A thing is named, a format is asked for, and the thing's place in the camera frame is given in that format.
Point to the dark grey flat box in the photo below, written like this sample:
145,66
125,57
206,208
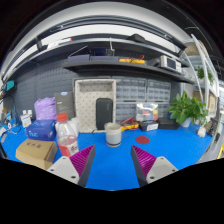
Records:
65,103

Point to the blue printed carton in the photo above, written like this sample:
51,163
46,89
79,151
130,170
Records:
40,130

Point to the flat round red coaster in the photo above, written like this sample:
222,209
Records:
142,140

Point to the white metal rack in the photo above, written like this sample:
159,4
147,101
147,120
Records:
205,76

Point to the small white printed box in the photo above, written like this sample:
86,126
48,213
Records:
25,120

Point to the clear organizer with coloured parts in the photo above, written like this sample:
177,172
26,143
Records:
146,112

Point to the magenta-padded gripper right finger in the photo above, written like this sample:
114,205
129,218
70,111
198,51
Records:
153,168

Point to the dark overhead shelf unit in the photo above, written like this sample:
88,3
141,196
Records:
110,65

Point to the black box with white label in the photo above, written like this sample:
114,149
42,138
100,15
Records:
149,126

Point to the clear red-capped drink bottle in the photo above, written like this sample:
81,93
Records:
66,136

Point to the black zip case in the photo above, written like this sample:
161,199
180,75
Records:
168,124

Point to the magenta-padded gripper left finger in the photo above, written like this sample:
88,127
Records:
71,168

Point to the purple plastic bag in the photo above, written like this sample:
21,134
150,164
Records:
45,108

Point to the white carton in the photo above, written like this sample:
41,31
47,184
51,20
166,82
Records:
74,125

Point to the green potted plant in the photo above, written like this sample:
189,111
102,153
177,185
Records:
186,108

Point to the brown cardboard box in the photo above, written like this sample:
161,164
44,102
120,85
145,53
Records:
35,153

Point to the yellow multimeter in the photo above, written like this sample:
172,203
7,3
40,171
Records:
130,125

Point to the black rectangular pouch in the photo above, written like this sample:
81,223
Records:
104,114

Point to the grey small-parts drawer cabinet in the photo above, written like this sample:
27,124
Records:
159,90
125,110
130,89
164,109

